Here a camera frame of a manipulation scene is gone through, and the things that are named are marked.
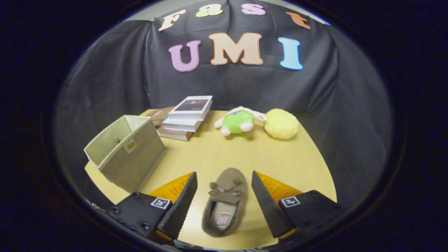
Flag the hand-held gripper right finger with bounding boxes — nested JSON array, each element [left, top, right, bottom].
[[251, 171, 345, 239]]

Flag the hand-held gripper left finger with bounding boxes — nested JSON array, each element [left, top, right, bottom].
[[107, 171, 198, 242]]

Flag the brown fuzzy shoe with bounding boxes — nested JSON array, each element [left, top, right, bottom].
[[202, 168, 248, 238]]

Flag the grey fabric storage box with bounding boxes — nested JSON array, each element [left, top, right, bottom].
[[84, 115, 167, 194]]

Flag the reddish brown thin book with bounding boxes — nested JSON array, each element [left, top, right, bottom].
[[157, 126, 193, 141]]

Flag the plain white book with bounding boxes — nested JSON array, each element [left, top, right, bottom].
[[162, 117, 203, 133]]

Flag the yellow fluffy plush ball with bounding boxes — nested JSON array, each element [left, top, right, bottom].
[[263, 108, 300, 140]]

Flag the green and pink plush toy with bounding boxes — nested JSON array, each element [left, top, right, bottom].
[[214, 106, 267, 137]]

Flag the brown cover book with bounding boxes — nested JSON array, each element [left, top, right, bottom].
[[145, 106, 175, 127]]

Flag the white book with portrait cover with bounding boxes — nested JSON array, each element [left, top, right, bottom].
[[168, 96, 213, 121]]

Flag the black backdrop cloth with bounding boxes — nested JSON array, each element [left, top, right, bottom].
[[52, 0, 394, 210]]

